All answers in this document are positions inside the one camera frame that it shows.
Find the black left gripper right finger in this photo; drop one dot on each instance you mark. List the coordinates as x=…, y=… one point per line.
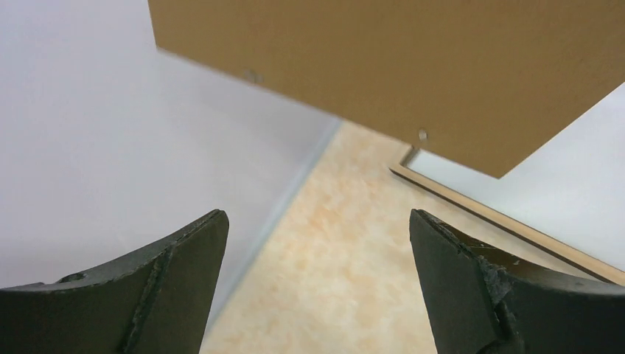
x=481, y=299

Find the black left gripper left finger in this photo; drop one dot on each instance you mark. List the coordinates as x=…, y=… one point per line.
x=156, y=299

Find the white photo paper sheet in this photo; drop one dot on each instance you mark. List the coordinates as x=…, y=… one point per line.
x=572, y=188

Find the landscape photo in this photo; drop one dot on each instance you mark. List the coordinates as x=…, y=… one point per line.
x=481, y=83

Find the wooden picture frame with glass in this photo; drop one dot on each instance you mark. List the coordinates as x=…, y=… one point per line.
x=548, y=244

